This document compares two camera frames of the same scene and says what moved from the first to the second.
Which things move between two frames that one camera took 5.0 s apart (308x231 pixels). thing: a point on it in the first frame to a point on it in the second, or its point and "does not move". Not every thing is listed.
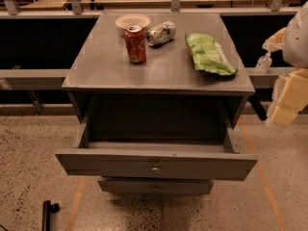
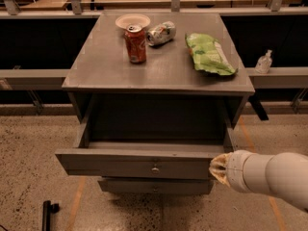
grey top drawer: [192, 160] does not move
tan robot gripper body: [296, 43] to [235, 171]
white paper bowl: [133, 19] does not move
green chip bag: [208, 54] does not move
